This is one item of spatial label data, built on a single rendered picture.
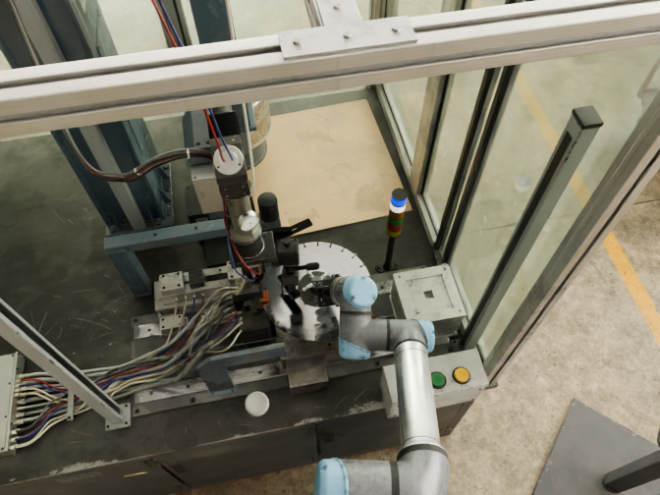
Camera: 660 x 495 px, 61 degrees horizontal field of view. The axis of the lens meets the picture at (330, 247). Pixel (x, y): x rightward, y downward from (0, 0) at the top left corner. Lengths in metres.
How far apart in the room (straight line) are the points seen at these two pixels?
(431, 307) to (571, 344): 1.23
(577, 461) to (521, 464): 0.23
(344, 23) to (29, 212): 1.86
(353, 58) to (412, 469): 0.72
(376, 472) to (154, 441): 0.89
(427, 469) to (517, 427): 1.56
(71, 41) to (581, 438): 2.33
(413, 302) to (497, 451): 1.03
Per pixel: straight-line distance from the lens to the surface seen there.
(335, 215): 2.03
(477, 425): 2.56
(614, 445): 2.71
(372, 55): 0.59
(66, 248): 2.17
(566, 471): 2.61
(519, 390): 2.66
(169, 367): 1.78
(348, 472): 1.04
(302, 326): 1.60
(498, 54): 0.65
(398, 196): 1.59
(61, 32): 1.58
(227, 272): 1.82
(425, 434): 1.12
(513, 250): 1.30
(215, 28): 1.33
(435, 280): 1.76
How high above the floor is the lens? 2.41
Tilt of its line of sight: 58 degrees down
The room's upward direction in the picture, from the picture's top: straight up
